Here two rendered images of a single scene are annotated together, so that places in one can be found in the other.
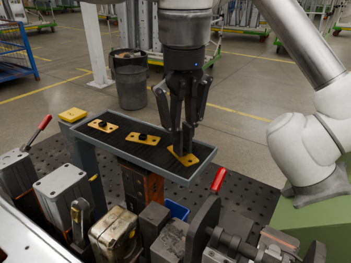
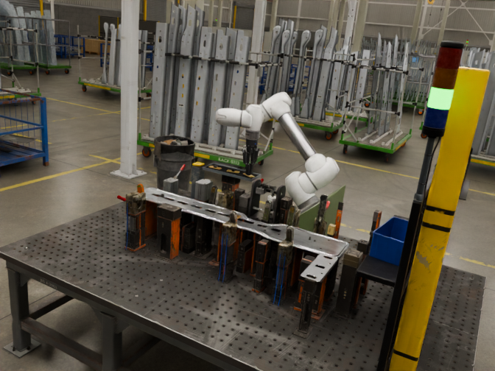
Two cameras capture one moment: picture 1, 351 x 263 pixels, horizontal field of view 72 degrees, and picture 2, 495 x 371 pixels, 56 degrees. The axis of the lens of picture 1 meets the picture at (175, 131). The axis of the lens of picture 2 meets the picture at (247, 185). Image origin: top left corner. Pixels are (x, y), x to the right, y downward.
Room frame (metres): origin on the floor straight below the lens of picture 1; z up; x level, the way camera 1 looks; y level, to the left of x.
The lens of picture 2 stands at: (-2.44, 0.33, 2.06)
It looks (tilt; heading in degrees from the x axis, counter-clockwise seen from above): 18 degrees down; 353
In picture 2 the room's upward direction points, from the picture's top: 5 degrees clockwise
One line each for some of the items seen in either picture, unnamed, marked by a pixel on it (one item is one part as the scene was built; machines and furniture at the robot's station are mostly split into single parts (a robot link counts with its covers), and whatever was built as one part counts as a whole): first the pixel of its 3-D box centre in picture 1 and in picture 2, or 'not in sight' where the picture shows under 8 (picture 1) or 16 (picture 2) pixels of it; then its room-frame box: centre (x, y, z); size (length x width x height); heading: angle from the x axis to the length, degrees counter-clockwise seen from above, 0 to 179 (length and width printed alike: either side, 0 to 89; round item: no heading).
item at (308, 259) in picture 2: not in sight; (306, 283); (-0.35, -0.27, 0.84); 0.11 x 0.10 x 0.28; 147
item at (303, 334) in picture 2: not in sight; (307, 305); (-0.56, -0.24, 0.84); 0.11 x 0.06 x 0.29; 147
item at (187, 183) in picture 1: (139, 140); (231, 171); (0.51, 0.09, 1.16); 0.37 x 0.14 x 0.02; 57
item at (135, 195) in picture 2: not in sight; (135, 221); (0.26, 0.67, 0.88); 0.15 x 0.11 x 0.36; 147
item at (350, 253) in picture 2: not in sight; (348, 284); (-0.41, -0.47, 0.88); 0.08 x 0.08 x 0.36; 57
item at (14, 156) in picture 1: (29, 200); (169, 205); (0.56, 0.49, 0.88); 0.11 x 0.10 x 0.36; 147
